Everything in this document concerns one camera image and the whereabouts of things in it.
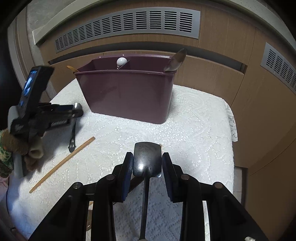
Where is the white lace tablecloth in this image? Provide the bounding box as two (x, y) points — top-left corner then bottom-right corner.
(7, 80), (238, 241)

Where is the white ball-tipped utensil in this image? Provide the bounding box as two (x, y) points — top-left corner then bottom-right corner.
(116, 57), (128, 69)

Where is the purple plastic utensil holder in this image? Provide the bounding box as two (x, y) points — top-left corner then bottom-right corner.
(74, 55), (176, 124)

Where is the large grey vent grille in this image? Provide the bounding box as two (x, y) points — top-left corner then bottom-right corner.
(54, 10), (200, 54)

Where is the wooden kitchen cabinet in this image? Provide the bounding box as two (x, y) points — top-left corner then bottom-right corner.
(37, 21), (296, 232)

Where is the long wooden chopstick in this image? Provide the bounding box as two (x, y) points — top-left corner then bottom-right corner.
(29, 137), (95, 193)

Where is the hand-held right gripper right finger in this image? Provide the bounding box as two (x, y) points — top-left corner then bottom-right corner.
(161, 152), (269, 241)

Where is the person's left hand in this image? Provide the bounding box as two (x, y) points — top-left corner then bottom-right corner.
(0, 128), (44, 172)

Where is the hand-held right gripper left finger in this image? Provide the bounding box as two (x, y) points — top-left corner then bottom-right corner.
(29, 152), (134, 241)

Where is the person's left forearm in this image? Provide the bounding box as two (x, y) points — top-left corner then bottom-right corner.
(0, 145), (15, 178)

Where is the dark shovel-shaped metal spoon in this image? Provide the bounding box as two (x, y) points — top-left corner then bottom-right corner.
(132, 142), (162, 240)

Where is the small grey vent grille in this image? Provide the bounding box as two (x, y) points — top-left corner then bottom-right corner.
(261, 42), (296, 93)

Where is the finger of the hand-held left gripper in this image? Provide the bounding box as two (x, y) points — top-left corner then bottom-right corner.
(46, 118), (73, 131)
(39, 104), (84, 119)

